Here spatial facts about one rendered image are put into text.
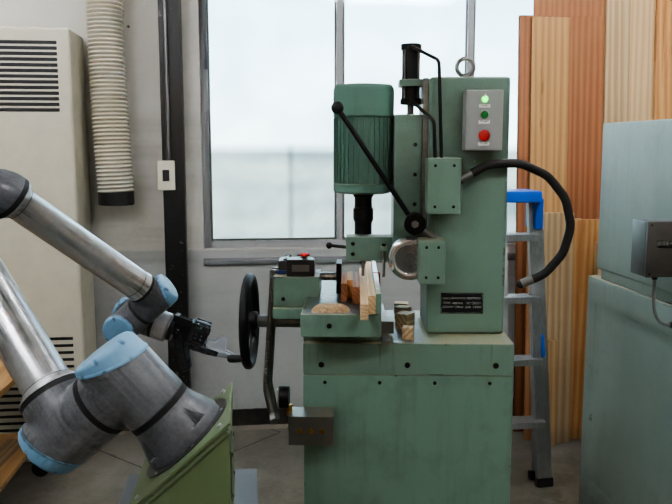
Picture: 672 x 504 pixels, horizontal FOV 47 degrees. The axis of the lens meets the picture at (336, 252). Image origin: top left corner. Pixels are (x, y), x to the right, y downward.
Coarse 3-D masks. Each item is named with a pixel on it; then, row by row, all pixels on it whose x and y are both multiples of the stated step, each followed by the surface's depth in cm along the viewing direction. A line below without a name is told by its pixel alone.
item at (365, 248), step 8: (352, 240) 226; (360, 240) 226; (368, 240) 226; (376, 240) 226; (384, 240) 225; (352, 248) 226; (360, 248) 226; (368, 248) 226; (376, 248) 226; (352, 256) 226; (360, 256) 226; (368, 256) 226; (376, 256) 226
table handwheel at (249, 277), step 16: (256, 288) 241; (240, 304) 220; (256, 304) 244; (240, 320) 219; (256, 320) 231; (288, 320) 231; (240, 336) 219; (256, 336) 244; (240, 352) 222; (256, 352) 240
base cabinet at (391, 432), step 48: (336, 384) 212; (384, 384) 212; (432, 384) 212; (480, 384) 212; (336, 432) 214; (384, 432) 214; (432, 432) 214; (480, 432) 213; (336, 480) 216; (384, 480) 216; (432, 480) 216; (480, 480) 215
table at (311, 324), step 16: (304, 304) 213; (352, 304) 213; (304, 320) 201; (320, 320) 201; (336, 320) 200; (352, 320) 200; (368, 320) 200; (304, 336) 201; (320, 336) 201; (336, 336) 201; (352, 336) 201; (368, 336) 201
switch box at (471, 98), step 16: (464, 96) 209; (480, 96) 206; (496, 96) 206; (464, 112) 209; (480, 112) 206; (496, 112) 206; (464, 128) 209; (480, 128) 207; (496, 128) 207; (464, 144) 209; (496, 144) 208
